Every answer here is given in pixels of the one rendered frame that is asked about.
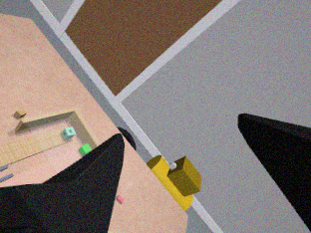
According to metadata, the olive-brown open shallow box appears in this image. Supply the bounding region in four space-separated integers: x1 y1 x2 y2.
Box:
16 106 101 175

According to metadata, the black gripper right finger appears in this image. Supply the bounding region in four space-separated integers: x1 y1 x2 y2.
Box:
237 114 311 232

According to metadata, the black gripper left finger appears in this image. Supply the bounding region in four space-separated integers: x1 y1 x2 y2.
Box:
0 133 125 233

